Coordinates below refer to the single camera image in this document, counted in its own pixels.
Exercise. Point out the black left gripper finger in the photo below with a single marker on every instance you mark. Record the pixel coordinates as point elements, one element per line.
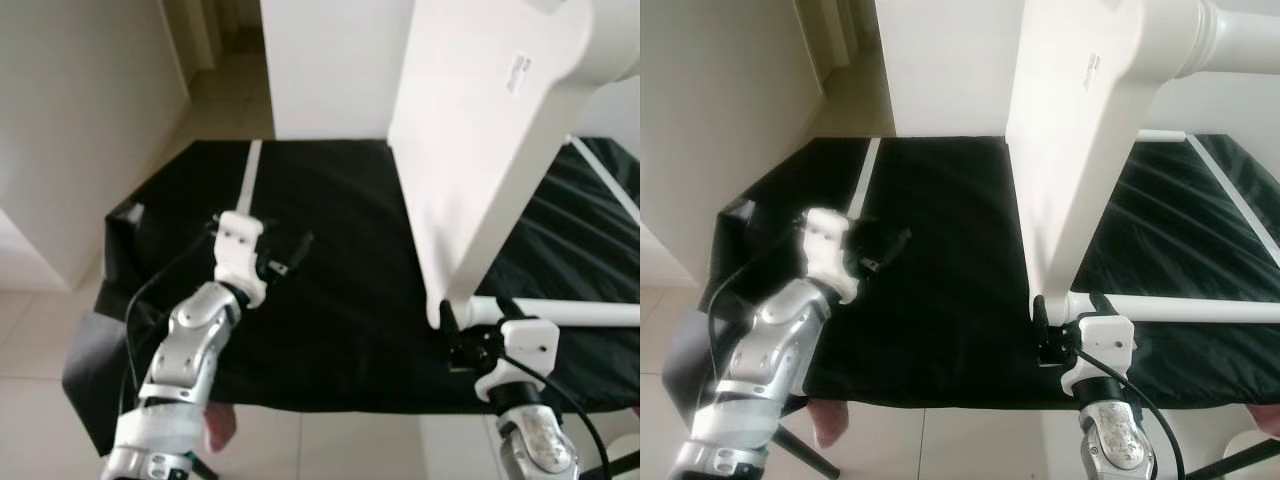
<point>300,250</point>
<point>898,247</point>

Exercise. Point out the white floor fan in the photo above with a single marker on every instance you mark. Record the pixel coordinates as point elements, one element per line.
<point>1258,450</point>

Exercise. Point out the black metal table leg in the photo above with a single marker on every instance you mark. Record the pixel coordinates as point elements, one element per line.
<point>808,452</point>
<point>622,462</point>
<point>1240,460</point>
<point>203,468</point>

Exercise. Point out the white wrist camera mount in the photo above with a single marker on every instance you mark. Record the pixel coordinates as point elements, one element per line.
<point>1105,345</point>
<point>528,350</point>
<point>828,250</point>
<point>240,250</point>

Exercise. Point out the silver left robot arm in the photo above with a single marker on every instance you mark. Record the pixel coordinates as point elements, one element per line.
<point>190,350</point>
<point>780,350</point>

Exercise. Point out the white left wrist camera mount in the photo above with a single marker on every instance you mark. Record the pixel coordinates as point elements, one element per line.
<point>828,250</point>
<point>240,250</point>

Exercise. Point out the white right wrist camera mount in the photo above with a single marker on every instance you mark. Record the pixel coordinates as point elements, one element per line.
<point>528,350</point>
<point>1105,345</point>

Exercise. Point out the beige door frame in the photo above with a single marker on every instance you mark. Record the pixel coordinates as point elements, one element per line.
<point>830,30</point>
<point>200,30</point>

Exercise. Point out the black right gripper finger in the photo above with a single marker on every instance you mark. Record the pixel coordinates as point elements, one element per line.
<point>1103,308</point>
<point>450,322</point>
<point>510,312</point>
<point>1041,316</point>

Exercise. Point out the pink fabric flap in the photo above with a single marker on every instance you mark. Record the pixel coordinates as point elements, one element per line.
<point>1268,422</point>
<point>220,428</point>
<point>827,425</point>

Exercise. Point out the white fabric strip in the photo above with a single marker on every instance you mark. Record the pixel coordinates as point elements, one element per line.
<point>250,175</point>
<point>865,175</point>
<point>605,180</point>
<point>1235,188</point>

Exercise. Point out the white plastic table top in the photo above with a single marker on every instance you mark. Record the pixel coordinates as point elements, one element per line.
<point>1070,150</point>
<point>480,150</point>

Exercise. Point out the white plastic table leg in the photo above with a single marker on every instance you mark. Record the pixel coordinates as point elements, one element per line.
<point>1250,40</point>
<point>570,312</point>
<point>1200,308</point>
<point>1160,135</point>

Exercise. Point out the small grey cloth tag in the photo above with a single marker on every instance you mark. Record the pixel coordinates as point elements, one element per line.
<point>127,214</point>
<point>734,210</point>

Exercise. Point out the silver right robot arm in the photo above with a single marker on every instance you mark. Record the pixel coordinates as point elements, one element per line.
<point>540,445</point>
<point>1118,440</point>

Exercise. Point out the black table cloth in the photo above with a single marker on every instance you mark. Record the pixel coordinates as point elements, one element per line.
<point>950,300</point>
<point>350,300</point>

